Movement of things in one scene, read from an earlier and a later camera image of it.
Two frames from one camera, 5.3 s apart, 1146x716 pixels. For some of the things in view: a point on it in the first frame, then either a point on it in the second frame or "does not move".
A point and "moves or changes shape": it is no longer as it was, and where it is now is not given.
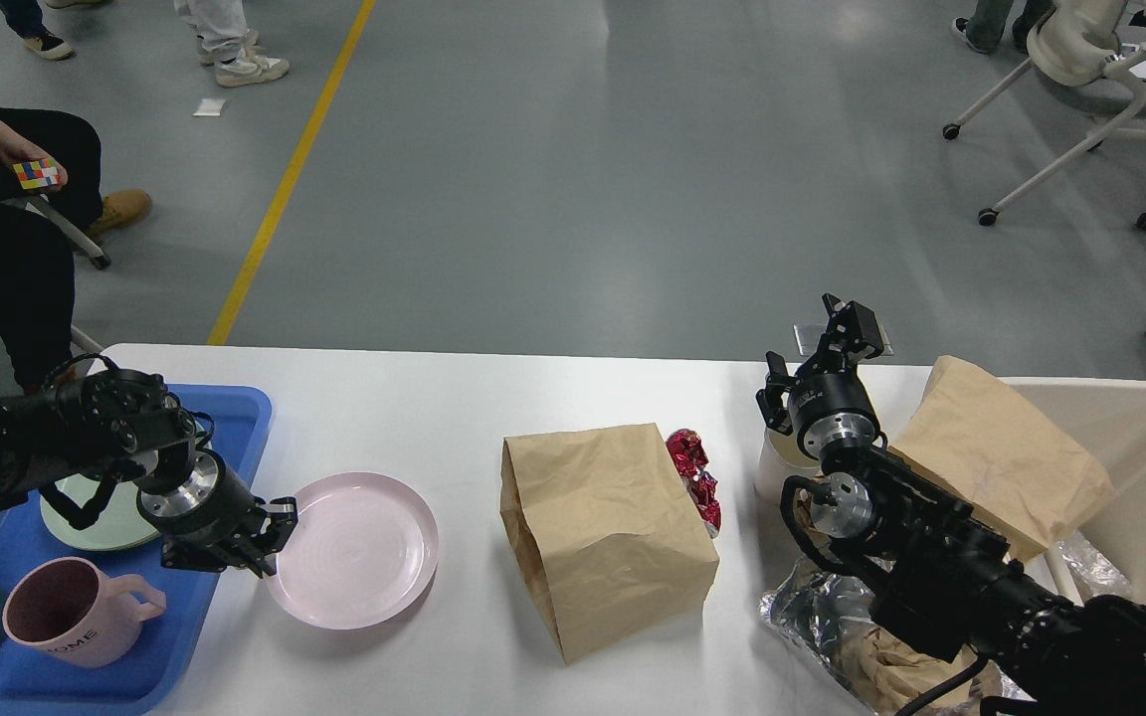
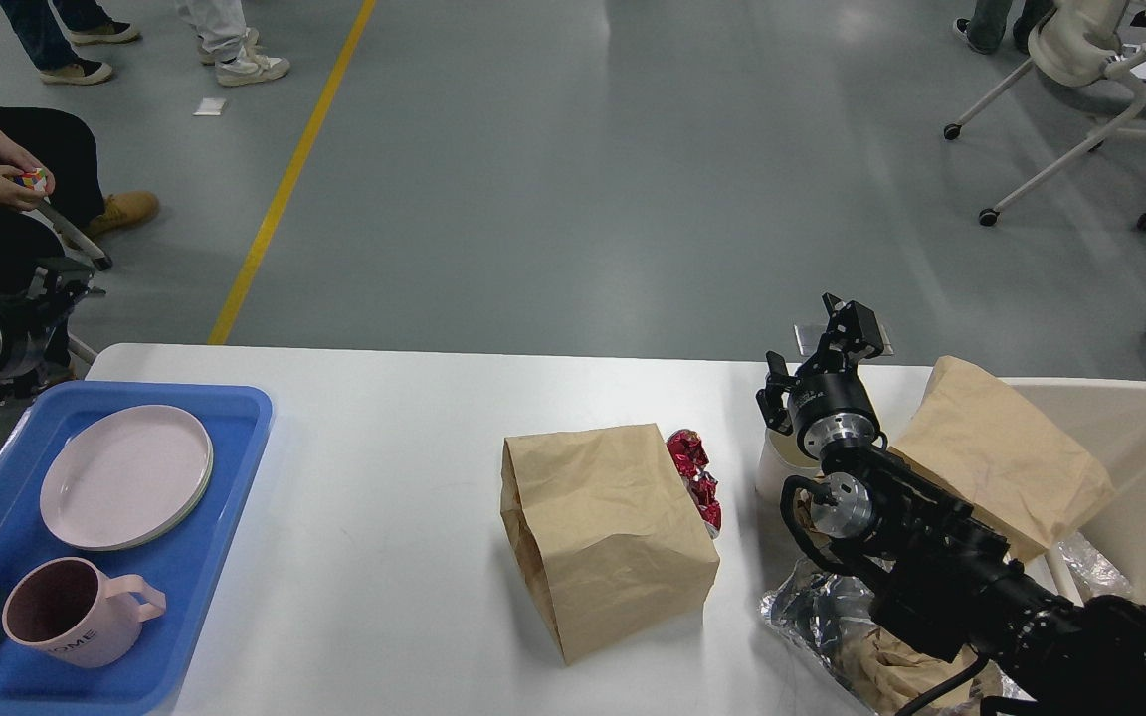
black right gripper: (828, 405) does not move
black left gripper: (214, 505) to (12, 339)
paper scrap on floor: (209, 107) does not move
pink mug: (70, 611) does not move
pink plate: (364, 551) moves or changes shape
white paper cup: (781, 456) does not move
